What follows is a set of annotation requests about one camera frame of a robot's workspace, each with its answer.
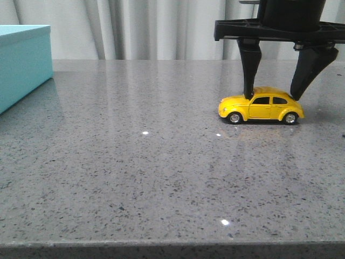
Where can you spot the turquoise blue box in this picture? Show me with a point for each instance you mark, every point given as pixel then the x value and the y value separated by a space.
pixel 26 61

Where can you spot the grey-white curtain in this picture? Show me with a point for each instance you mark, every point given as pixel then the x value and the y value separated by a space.
pixel 156 30

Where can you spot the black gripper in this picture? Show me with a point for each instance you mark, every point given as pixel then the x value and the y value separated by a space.
pixel 286 21

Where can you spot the yellow toy beetle car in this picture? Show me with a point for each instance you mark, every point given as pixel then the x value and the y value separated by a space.
pixel 266 103

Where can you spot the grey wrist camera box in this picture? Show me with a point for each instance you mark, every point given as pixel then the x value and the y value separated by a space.
pixel 254 2

